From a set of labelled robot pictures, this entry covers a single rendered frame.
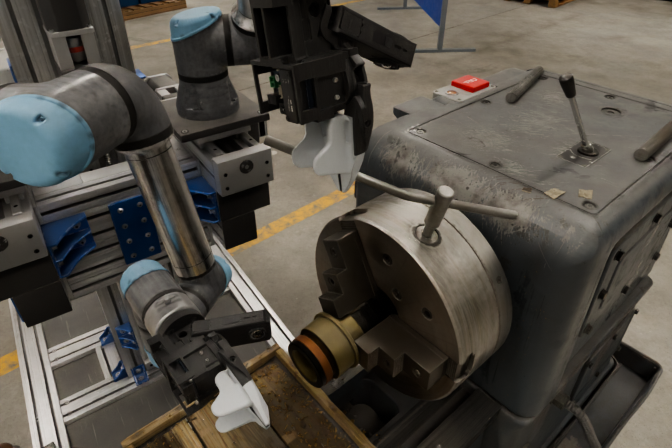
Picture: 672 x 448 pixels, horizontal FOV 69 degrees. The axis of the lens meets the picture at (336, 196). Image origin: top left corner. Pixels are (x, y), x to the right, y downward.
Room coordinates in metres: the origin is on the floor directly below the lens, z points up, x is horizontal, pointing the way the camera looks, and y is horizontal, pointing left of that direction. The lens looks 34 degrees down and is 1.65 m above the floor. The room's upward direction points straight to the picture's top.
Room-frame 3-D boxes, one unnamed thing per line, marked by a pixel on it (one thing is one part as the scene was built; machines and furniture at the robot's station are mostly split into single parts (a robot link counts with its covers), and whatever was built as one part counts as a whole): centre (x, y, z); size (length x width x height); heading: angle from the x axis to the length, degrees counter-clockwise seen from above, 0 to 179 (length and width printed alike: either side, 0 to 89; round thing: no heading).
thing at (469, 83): (1.03, -0.30, 1.26); 0.06 x 0.06 x 0.02; 41
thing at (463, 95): (1.02, -0.28, 1.23); 0.13 x 0.08 x 0.05; 131
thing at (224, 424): (0.37, 0.13, 1.06); 0.09 x 0.06 x 0.03; 40
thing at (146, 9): (7.27, 2.87, 0.39); 1.20 x 0.80 x 0.79; 141
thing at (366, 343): (0.45, -0.11, 1.08); 0.12 x 0.11 x 0.05; 41
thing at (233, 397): (0.37, 0.13, 1.09); 0.09 x 0.06 x 0.03; 40
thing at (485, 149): (0.84, -0.39, 1.06); 0.59 x 0.48 x 0.39; 131
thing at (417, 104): (0.92, -0.17, 1.24); 0.09 x 0.08 x 0.03; 131
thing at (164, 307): (0.51, 0.25, 1.08); 0.08 x 0.05 x 0.08; 130
